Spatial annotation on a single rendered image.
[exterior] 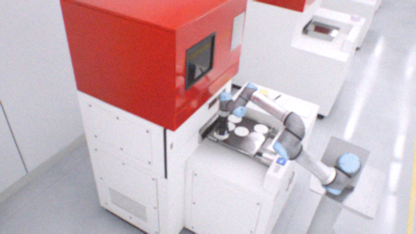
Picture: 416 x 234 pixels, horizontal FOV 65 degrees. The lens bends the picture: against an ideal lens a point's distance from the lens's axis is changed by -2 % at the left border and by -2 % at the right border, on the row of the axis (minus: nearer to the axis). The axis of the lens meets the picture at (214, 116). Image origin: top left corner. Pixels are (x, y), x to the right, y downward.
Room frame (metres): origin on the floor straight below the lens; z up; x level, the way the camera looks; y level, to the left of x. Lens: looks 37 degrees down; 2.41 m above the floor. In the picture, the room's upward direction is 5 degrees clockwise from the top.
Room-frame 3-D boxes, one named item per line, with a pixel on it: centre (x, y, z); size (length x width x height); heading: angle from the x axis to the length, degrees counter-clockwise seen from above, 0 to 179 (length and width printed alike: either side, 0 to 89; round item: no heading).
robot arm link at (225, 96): (1.76, -0.06, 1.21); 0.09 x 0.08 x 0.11; 44
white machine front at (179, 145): (1.79, 0.08, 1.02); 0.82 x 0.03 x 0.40; 154
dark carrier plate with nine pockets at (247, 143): (1.86, -0.20, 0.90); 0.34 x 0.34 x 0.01; 64
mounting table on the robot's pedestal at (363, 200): (1.56, -0.91, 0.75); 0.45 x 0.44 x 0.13; 61
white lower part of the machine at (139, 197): (1.94, 0.39, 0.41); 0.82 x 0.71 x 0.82; 154
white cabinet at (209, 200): (1.89, -0.33, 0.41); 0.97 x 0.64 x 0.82; 154
